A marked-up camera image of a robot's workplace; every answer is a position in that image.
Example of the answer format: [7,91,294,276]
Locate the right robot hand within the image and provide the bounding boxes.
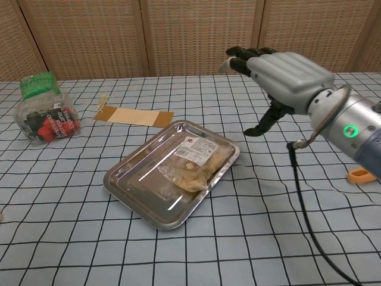
[219,45,335,138]

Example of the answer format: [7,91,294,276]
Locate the clear bag of food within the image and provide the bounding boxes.
[157,136,235,193]

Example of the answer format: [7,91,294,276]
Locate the stainless steel tray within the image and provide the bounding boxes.
[102,119,241,231]

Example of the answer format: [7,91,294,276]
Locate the woven bamboo folding screen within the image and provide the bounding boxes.
[0,0,381,82]

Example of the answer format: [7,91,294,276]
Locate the small orange object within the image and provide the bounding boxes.
[347,167,378,184]

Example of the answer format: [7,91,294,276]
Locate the brown cardboard strip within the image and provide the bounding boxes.
[93,105,175,129]

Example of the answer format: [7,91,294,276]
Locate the clear box red coffee capsules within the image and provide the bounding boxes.
[14,91,82,149]

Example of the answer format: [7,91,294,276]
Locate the green snack packet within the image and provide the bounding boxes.
[19,71,60,101]

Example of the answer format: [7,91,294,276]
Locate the blue checked tablecloth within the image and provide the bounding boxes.
[0,71,381,286]

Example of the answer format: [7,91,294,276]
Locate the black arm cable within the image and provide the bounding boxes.
[285,139,363,286]

